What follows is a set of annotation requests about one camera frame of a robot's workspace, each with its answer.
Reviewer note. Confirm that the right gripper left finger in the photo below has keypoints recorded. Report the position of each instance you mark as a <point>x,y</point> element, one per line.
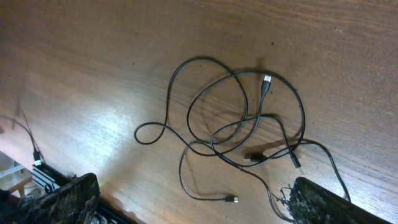
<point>75,202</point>

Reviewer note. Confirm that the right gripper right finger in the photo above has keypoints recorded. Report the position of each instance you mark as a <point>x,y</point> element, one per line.
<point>311,203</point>

